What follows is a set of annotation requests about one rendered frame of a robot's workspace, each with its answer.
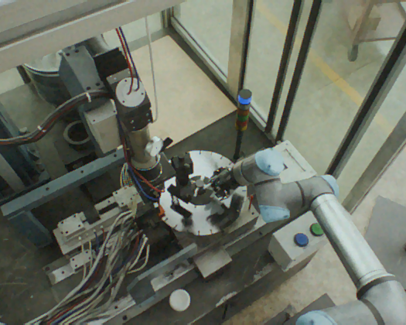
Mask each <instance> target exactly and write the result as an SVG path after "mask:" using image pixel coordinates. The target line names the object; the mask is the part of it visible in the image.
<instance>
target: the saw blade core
mask: <svg viewBox="0 0 406 325"><path fill-rule="evenodd" d="M189 154H190V156H191V158H192V160H193V171H194V173H193V175H190V176H189V178H191V177H192V176H202V175H203V173H205V176H208V177H209V178H210V177H211V176H212V175H213V171H215V169H217V168H220V167H221V166H222V167H223V168H224V167H225V166H228V167H230V168H231V167H232V166H234V164H233V163H232V162H231V161H230V160H229V159H226V157H224V156H223V157H222V155H221V154H216V153H214V152H212V154H211V152H208V151H201V154H200V151H192V152H189ZM210 154H211V155H210ZM221 157H222V158H221ZM220 158H221V159H220ZM229 164H230V165H229ZM171 183H172V184H173V185H175V186H176V177H173V178H172V179H170V180H168V181H166V182H165V192H164V193H161V197H160V200H159V205H160V204H161V205H162V207H163V209H164V210H165V213H164V214H161V215H159V216H160V217H161V219H163V220H164V221H165V220H166V218H168V220H166V221H165V222H166V223H167V224H168V225H169V226H170V227H172V228H174V227H176V228H175V229H176V230H177V231H179V232H182V233H186V230H188V231H187V234H191V235H198V231H199V232H200V235H208V234H211V232H210V230H212V234H214V233H216V232H220V231H222V230H223V228H224V229H225V228H226V227H229V226H231V224H232V223H233V222H234V221H236V219H237V218H238V217H239V215H241V212H242V211H243V209H244V205H245V203H246V199H247V191H243V190H247V187H246V186H244V187H238V188H237V190H235V191H234V193H232V194H231V196H230V197H229V198H228V199H224V200H221V201H220V199H221V198H222V197H221V198H219V199H217V197H216V196H214V198H213V199H212V200H211V201H210V202H209V203H207V204H192V203H190V202H189V203H188V204H185V203H184V202H182V201H181V200H180V199H174V200H172V199H171V194H170V193H168V192H167V188H168V187H169V186H170V185H171ZM225 198H226V197H225ZM242 201H245V202H242ZM237 210H239V211H240V212H239V211H237ZM231 219H232V220H231ZM176 225H177V226H176ZM221 225H222V226H223V228H222V227H221Z"/></svg>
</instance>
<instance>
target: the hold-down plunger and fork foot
mask: <svg viewBox="0 0 406 325"><path fill-rule="evenodd" d="M167 192H168V193H170V194H171V199H172V200H174V199H173V196H175V197H176V198H177V199H180V200H181V201H182V202H184V203H185V204H188V203H189V202H190V201H191V200H192V198H193V197H192V196H191V195H189V194H188V193H186V194H183V195H182V196H180V195H179V193H178V191H177V189H176V186H175V185H173V184H172V183H171V185H170V186H169V187H168V188H167Z"/></svg>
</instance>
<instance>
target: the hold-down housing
mask: <svg viewBox="0 0 406 325"><path fill-rule="evenodd" d="M170 162H171V166H172V167H173V169H174V170H175V171H176V189H177V191H178V193H179V195H180V196H182V195H183V194H186V193H191V192H193V183H192V182H191V180H190V179H189V182H186V180H185V174H184V173H183V165H184V164H189V165H190V173H189V176H190V175H193V173H194V171H193V160H192V158H191V156H190V154H189V153H188V152H185V153H183V154H182V153H180V154H178V155H177V156H172V157H171V158H170Z"/></svg>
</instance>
